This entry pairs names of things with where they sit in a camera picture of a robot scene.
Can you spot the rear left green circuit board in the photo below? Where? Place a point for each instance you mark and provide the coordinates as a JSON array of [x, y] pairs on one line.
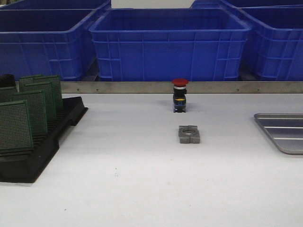
[[26, 80]]

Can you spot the right blue plastic crate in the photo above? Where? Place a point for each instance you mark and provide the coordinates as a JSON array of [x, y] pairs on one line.
[[274, 48]]

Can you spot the rear left blue crate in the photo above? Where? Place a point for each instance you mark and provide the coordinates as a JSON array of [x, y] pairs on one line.
[[57, 4]]

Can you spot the centre blue plastic crate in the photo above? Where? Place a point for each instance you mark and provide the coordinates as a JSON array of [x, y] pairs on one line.
[[165, 44]]

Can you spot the green perforated circuit board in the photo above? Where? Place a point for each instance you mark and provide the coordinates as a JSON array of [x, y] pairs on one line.
[[37, 109], [15, 126], [47, 87]]

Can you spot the red emergency stop button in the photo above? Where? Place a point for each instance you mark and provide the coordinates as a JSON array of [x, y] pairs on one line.
[[179, 98]]

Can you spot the silver metal tray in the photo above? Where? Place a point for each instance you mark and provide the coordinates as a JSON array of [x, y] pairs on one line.
[[284, 130]]

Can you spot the black slotted board rack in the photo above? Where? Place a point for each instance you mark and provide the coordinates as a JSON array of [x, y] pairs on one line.
[[25, 166]]

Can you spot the rear right green circuit board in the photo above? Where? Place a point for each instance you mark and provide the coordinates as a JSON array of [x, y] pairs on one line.
[[57, 92]]

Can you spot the grey square mounting block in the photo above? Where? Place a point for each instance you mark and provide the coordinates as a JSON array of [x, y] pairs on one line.
[[189, 134]]

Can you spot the blue plastic crate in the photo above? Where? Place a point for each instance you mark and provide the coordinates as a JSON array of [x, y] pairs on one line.
[[274, 48], [47, 42], [165, 44]]

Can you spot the left blue plastic crate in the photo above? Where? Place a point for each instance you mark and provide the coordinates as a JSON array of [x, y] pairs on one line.
[[47, 42]]

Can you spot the rear right blue crate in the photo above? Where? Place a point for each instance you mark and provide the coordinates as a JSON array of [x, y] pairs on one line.
[[244, 3]]

